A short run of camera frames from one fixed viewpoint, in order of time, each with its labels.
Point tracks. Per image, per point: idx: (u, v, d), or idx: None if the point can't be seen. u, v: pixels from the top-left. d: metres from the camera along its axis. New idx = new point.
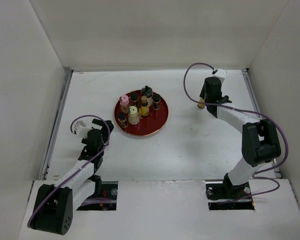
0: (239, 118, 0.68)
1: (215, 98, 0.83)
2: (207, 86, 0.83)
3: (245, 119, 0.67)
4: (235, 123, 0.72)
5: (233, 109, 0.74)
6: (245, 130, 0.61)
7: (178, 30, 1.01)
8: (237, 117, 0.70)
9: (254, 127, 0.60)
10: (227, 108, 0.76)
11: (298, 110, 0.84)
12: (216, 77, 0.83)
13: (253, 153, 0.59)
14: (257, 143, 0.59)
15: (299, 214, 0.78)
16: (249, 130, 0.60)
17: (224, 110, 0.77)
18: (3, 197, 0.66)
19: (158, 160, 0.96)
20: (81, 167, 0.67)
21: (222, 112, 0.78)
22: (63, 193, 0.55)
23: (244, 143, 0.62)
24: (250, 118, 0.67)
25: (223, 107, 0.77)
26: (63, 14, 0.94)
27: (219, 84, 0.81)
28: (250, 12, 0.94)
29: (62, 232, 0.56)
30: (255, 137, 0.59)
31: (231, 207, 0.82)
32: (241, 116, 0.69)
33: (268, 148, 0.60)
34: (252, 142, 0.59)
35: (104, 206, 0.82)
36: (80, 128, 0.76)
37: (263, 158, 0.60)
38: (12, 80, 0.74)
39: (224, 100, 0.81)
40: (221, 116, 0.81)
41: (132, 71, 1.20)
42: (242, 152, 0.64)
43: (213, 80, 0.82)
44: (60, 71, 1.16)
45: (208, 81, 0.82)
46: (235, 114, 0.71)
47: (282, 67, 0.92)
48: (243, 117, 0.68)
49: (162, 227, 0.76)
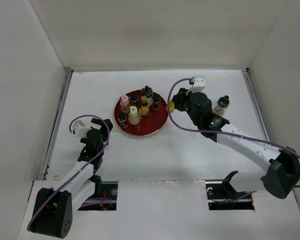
0: (256, 153, 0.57)
1: (206, 119, 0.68)
2: (195, 108, 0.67)
3: (265, 153, 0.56)
4: (246, 154, 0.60)
5: (241, 137, 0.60)
6: (273, 173, 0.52)
7: (178, 30, 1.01)
8: (252, 149, 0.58)
9: (281, 165, 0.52)
10: (231, 135, 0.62)
11: (298, 110, 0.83)
12: (202, 94, 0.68)
13: (284, 191, 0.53)
14: (286, 181, 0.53)
15: (299, 214, 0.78)
16: (278, 172, 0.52)
17: (228, 138, 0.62)
18: (3, 197, 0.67)
19: (158, 160, 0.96)
20: (81, 169, 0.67)
21: (223, 138, 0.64)
22: (63, 197, 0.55)
23: (270, 181, 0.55)
24: (267, 150, 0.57)
25: (224, 134, 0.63)
26: (63, 14, 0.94)
27: (209, 103, 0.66)
28: (250, 12, 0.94)
29: (62, 235, 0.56)
30: (283, 176, 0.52)
31: (231, 208, 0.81)
32: (257, 148, 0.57)
33: (295, 179, 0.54)
34: (283, 182, 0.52)
35: (104, 206, 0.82)
36: (79, 128, 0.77)
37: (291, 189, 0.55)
38: (12, 81, 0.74)
39: (218, 119, 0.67)
40: (219, 140, 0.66)
41: (132, 71, 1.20)
42: (265, 186, 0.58)
43: (201, 99, 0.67)
44: (60, 71, 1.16)
45: (197, 102, 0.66)
46: (247, 146, 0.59)
47: (282, 67, 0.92)
48: (260, 150, 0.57)
49: (162, 227, 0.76)
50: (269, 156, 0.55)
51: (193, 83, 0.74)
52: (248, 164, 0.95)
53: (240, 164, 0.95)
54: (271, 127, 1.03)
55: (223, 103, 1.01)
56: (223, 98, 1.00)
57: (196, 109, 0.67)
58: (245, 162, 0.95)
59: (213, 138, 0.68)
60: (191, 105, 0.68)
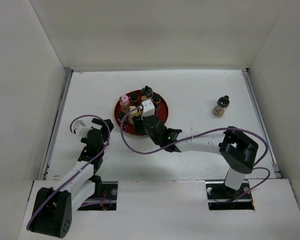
0: (208, 144, 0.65)
1: (165, 135, 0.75)
2: (150, 131, 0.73)
3: (214, 141, 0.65)
4: (203, 149, 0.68)
5: (192, 137, 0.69)
6: (226, 154, 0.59)
7: (177, 30, 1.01)
8: (204, 143, 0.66)
9: (229, 145, 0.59)
10: (185, 140, 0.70)
11: (298, 110, 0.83)
12: (152, 116, 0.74)
13: (244, 165, 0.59)
14: (242, 155, 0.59)
15: (299, 215, 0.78)
16: (228, 151, 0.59)
17: (184, 143, 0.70)
18: (3, 197, 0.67)
19: (158, 160, 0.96)
20: (81, 169, 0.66)
21: (182, 145, 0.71)
22: (62, 197, 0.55)
23: (230, 162, 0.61)
24: (215, 137, 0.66)
25: (180, 142, 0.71)
26: (63, 14, 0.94)
27: (160, 123, 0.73)
28: (251, 12, 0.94)
29: (61, 235, 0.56)
30: (236, 153, 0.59)
31: (231, 208, 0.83)
32: (207, 140, 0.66)
33: (249, 151, 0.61)
34: (239, 158, 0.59)
35: (104, 206, 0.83)
36: (80, 128, 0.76)
37: (251, 161, 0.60)
38: (13, 81, 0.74)
39: (174, 133, 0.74)
40: (182, 149, 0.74)
41: (132, 71, 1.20)
42: (232, 167, 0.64)
43: (152, 122, 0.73)
44: (60, 71, 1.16)
45: (148, 125, 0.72)
46: (200, 142, 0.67)
47: (282, 67, 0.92)
48: (209, 140, 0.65)
49: (161, 227, 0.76)
50: (218, 142, 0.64)
51: (143, 109, 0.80)
52: None
53: None
54: (271, 127, 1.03)
55: (223, 103, 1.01)
56: (223, 98, 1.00)
57: (151, 131, 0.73)
58: None
59: (177, 150, 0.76)
60: (145, 129, 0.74)
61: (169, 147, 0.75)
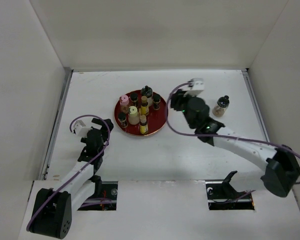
0: (253, 153, 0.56)
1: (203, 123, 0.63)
2: (192, 114, 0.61)
3: (261, 153, 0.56)
4: (243, 155, 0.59)
5: (236, 139, 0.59)
6: (269, 171, 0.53)
7: (177, 30, 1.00)
8: (249, 151, 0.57)
9: (278, 163, 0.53)
10: (227, 138, 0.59)
11: (298, 110, 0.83)
12: (199, 99, 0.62)
13: (284, 190, 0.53)
14: (286, 180, 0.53)
15: (299, 215, 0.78)
16: (275, 170, 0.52)
17: (224, 142, 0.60)
18: (3, 197, 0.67)
19: (158, 160, 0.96)
20: (80, 169, 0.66)
21: (219, 142, 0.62)
22: (62, 197, 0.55)
23: (270, 181, 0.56)
24: (264, 149, 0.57)
25: (221, 138, 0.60)
26: (63, 14, 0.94)
27: (207, 108, 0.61)
28: (251, 11, 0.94)
29: (61, 236, 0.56)
30: (282, 176, 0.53)
31: (231, 207, 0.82)
32: (253, 149, 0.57)
33: (294, 176, 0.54)
34: (282, 181, 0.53)
35: (104, 206, 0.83)
36: (80, 128, 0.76)
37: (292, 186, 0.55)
38: (13, 80, 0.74)
39: (214, 123, 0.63)
40: (215, 143, 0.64)
41: (132, 72, 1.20)
42: (266, 184, 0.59)
43: (199, 105, 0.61)
44: (60, 71, 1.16)
45: (194, 107, 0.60)
46: (244, 147, 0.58)
47: (282, 67, 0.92)
48: (257, 151, 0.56)
49: (162, 227, 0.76)
50: (265, 155, 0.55)
51: (192, 87, 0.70)
52: (248, 164, 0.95)
53: (240, 164, 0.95)
54: (271, 127, 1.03)
55: (223, 103, 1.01)
56: (223, 98, 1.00)
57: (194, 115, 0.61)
58: (246, 162, 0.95)
59: (209, 142, 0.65)
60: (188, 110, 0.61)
61: (203, 137, 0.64)
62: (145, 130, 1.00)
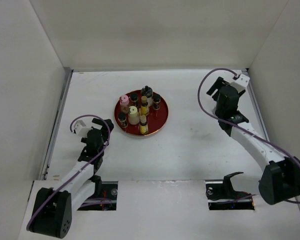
0: (260, 151, 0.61)
1: (229, 113, 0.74)
2: (222, 99, 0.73)
3: (268, 154, 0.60)
4: (253, 151, 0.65)
5: (252, 135, 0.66)
6: (267, 171, 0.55)
7: (177, 30, 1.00)
8: (257, 148, 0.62)
9: (279, 169, 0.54)
10: (244, 132, 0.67)
11: (298, 110, 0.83)
12: (234, 89, 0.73)
13: (273, 196, 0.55)
14: (279, 187, 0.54)
15: (299, 215, 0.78)
16: (273, 172, 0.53)
17: (241, 134, 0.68)
18: (3, 197, 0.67)
19: (158, 160, 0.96)
20: (81, 169, 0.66)
21: (237, 132, 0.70)
22: (62, 197, 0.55)
23: (264, 182, 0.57)
24: (273, 153, 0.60)
25: (239, 130, 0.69)
26: (63, 14, 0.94)
27: (237, 99, 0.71)
28: (251, 11, 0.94)
29: (61, 236, 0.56)
30: (278, 182, 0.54)
31: (231, 208, 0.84)
32: (263, 149, 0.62)
33: (290, 191, 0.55)
34: (275, 186, 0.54)
35: (104, 206, 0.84)
36: (80, 128, 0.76)
37: (283, 199, 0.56)
38: (13, 80, 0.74)
39: (238, 116, 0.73)
40: (233, 135, 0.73)
41: (132, 71, 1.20)
42: (259, 186, 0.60)
43: (230, 93, 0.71)
44: (60, 71, 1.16)
45: (224, 93, 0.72)
46: (255, 144, 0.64)
47: (283, 66, 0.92)
48: (265, 151, 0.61)
49: (162, 227, 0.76)
50: (271, 158, 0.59)
51: (238, 79, 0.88)
52: (249, 164, 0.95)
53: (240, 164, 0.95)
54: (271, 127, 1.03)
55: None
56: None
57: (223, 100, 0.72)
58: (246, 162, 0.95)
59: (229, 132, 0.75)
60: (220, 94, 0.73)
61: (226, 125, 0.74)
62: (145, 130, 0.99)
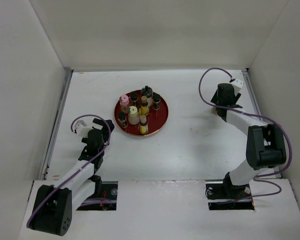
0: (247, 122, 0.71)
1: (226, 102, 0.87)
2: (218, 91, 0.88)
3: (253, 123, 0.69)
4: (243, 126, 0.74)
5: (242, 113, 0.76)
6: (250, 132, 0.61)
7: (177, 30, 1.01)
8: (245, 120, 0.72)
9: (260, 130, 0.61)
10: (236, 112, 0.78)
11: (298, 110, 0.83)
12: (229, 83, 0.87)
13: (256, 155, 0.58)
14: (261, 146, 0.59)
15: (299, 215, 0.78)
16: (254, 131, 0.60)
17: (234, 114, 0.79)
18: (3, 197, 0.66)
19: (158, 160, 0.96)
20: (81, 167, 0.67)
21: (231, 115, 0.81)
22: (63, 194, 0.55)
23: (249, 145, 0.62)
24: (258, 122, 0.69)
25: (233, 111, 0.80)
26: (63, 14, 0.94)
27: (231, 89, 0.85)
28: (251, 11, 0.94)
29: (61, 233, 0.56)
30: (260, 140, 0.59)
31: (231, 208, 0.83)
32: (249, 120, 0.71)
33: (273, 153, 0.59)
34: (257, 144, 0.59)
35: (104, 206, 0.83)
36: (80, 128, 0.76)
37: (267, 161, 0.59)
38: (13, 80, 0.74)
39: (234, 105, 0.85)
40: (230, 119, 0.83)
41: (132, 71, 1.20)
42: (246, 155, 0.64)
43: (225, 85, 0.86)
44: (60, 71, 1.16)
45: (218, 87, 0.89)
46: (244, 118, 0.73)
47: (282, 66, 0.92)
48: (251, 121, 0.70)
49: (162, 227, 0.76)
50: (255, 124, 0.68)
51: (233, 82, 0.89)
52: None
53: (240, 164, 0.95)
54: None
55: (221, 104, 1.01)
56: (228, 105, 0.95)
57: (219, 91, 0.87)
58: None
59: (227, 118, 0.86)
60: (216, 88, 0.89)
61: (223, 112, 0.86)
62: (145, 130, 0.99)
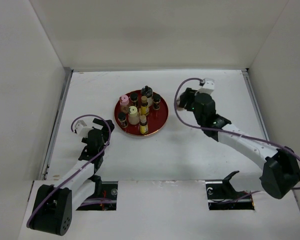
0: (253, 150, 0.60)
1: (210, 119, 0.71)
2: (198, 109, 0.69)
3: (262, 151, 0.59)
4: (246, 152, 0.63)
5: (240, 136, 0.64)
6: (267, 169, 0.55)
7: (177, 30, 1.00)
8: (250, 148, 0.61)
9: (276, 162, 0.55)
10: (231, 134, 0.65)
11: (299, 110, 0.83)
12: (207, 94, 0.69)
13: (280, 191, 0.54)
14: (282, 180, 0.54)
15: None
16: (272, 168, 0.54)
17: (228, 136, 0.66)
18: (3, 197, 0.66)
19: (158, 161, 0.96)
20: (81, 167, 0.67)
21: (223, 137, 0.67)
22: (63, 193, 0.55)
23: (267, 180, 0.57)
24: (265, 148, 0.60)
25: (225, 133, 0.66)
26: (63, 14, 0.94)
27: (213, 104, 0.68)
28: (251, 11, 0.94)
29: (61, 233, 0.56)
30: (280, 175, 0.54)
31: (231, 208, 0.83)
32: (254, 146, 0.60)
33: (294, 180, 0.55)
34: (279, 180, 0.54)
35: (104, 206, 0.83)
36: (80, 128, 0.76)
37: (288, 190, 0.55)
38: (13, 80, 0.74)
39: (221, 119, 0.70)
40: (220, 139, 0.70)
41: (132, 71, 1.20)
42: (262, 184, 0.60)
43: (204, 99, 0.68)
44: (60, 71, 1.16)
45: (200, 101, 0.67)
46: (246, 144, 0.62)
47: (282, 67, 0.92)
48: (258, 148, 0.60)
49: (162, 227, 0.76)
50: (265, 154, 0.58)
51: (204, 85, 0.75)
52: (248, 164, 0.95)
53: (240, 164, 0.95)
54: (271, 127, 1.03)
55: None
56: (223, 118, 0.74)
57: (200, 109, 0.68)
58: (246, 162, 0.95)
59: (214, 136, 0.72)
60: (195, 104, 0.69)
61: (209, 131, 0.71)
62: (145, 130, 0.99)
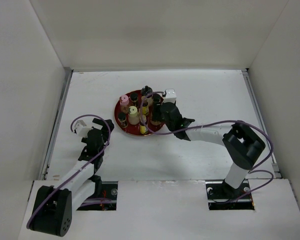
0: (214, 134, 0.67)
1: (178, 123, 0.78)
2: (165, 116, 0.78)
3: (220, 132, 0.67)
4: (210, 138, 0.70)
5: (201, 127, 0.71)
6: (226, 143, 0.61)
7: (177, 30, 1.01)
8: (211, 133, 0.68)
9: (233, 135, 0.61)
10: (195, 128, 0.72)
11: (298, 110, 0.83)
12: (168, 103, 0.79)
13: (246, 160, 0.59)
14: (244, 149, 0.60)
15: (299, 215, 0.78)
16: (229, 141, 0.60)
17: (193, 132, 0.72)
18: (3, 197, 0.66)
19: (157, 160, 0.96)
20: (81, 168, 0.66)
21: (191, 134, 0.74)
22: (63, 195, 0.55)
23: (234, 155, 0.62)
24: (223, 128, 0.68)
25: (190, 130, 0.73)
26: (63, 15, 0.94)
27: (176, 109, 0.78)
28: (250, 11, 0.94)
29: (61, 234, 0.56)
30: (239, 145, 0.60)
31: (231, 208, 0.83)
32: (214, 130, 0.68)
33: (254, 146, 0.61)
34: (241, 150, 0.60)
35: (104, 206, 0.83)
36: (80, 128, 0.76)
37: (255, 158, 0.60)
38: (13, 81, 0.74)
39: (187, 121, 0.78)
40: (190, 137, 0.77)
41: (132, 71, 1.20)
42: (234, 162, 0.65)
43: (168, 107, 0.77)
44: (60, 71, 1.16)
45: (165, 110, 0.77)
46: (207, 131, 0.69)
47: (282, 67, 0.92)
48: (217, 131, 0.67)
49: (162, 226, 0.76)
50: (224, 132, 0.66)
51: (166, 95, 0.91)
52: None
53: None
54: (271, 127, 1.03)
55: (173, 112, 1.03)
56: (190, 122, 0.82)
57: (166, 116, 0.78)
58: None
59: (186, 138, 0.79)
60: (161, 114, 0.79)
61: (180, 135, 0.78)
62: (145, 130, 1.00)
